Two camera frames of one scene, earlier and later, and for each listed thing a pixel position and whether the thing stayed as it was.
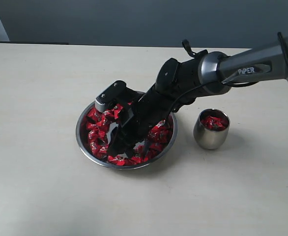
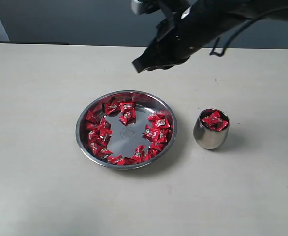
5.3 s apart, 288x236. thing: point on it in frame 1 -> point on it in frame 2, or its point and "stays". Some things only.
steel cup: (211, 128) stays
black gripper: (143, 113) -> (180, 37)
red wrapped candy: (117, 160) stays
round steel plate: (93, 128) stays
